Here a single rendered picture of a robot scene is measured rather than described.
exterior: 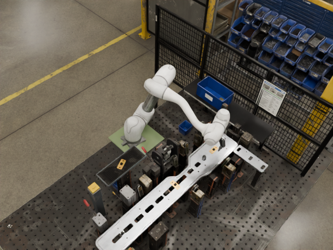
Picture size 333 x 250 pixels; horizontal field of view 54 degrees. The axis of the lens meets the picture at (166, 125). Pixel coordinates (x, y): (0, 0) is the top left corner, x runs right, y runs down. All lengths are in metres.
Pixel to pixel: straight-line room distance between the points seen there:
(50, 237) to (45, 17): 4.18
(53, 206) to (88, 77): 2.40
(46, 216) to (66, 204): 0.18
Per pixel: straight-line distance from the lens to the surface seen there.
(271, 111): 2.93
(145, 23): 5.33
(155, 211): 2.45
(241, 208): 2.89
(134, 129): 2.93
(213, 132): 2.31
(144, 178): 2.49
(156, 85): 2.50
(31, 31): 5.90
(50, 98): 4.65
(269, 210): 2.95
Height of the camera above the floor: 3.24
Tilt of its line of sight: 51 degrees down
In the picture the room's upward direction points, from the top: 3 degrees clockwise
